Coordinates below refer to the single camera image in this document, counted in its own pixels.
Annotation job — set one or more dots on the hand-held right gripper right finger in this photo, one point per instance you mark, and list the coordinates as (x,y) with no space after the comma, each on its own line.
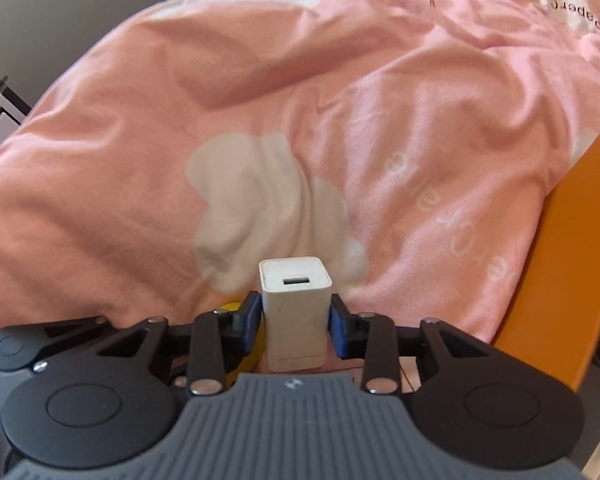
(339,330)

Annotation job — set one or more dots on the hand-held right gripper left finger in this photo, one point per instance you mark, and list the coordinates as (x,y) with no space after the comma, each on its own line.
(250,322)

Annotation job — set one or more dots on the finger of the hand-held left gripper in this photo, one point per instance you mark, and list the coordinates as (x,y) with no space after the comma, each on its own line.
(130,345)
(70,330)

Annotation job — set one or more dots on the white usb charger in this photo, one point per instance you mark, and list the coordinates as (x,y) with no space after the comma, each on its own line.
(295,320)

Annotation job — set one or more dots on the orange box with white inside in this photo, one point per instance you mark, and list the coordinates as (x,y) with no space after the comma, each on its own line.
(555,260)

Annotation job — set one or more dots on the yellow object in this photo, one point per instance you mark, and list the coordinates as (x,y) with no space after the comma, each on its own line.
(252,360)

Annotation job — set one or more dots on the pink printed blanket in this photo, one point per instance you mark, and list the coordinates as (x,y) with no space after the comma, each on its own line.
(280,135)

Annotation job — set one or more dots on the white black-framed shelf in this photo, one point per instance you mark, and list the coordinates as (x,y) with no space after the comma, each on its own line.
(0,105)

